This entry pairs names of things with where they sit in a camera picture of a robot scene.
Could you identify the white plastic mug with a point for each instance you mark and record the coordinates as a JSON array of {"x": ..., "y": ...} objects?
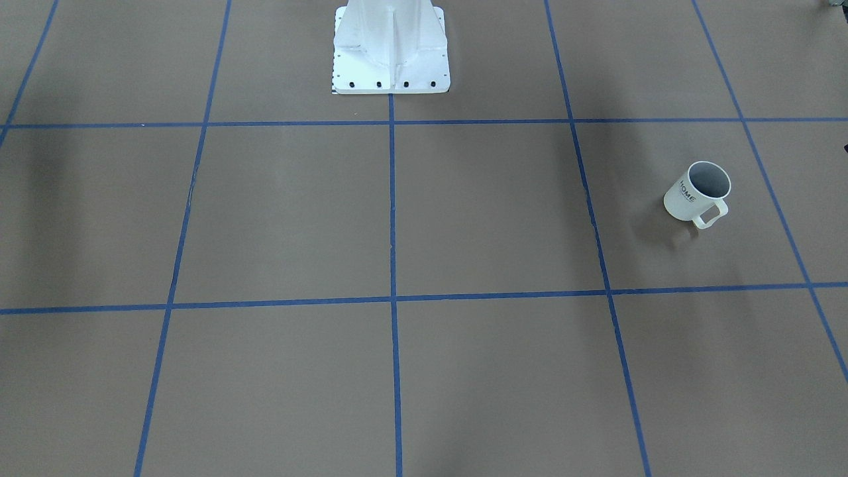
[{"x": 699, "y": 195}]

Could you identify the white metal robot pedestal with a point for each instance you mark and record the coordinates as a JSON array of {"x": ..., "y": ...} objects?
[{"x": 390, "y": 47}]

